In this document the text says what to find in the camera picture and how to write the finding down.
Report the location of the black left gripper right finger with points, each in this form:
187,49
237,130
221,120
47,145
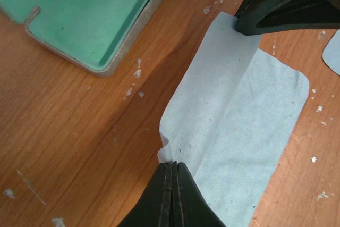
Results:
189,207

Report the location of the light blue cleaning cloth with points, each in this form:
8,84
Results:
331,53
230,119

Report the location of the grey green glasses case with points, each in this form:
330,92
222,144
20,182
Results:
95,35

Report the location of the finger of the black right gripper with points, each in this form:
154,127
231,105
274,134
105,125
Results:
255,17

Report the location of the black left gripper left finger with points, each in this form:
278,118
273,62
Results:
154,206

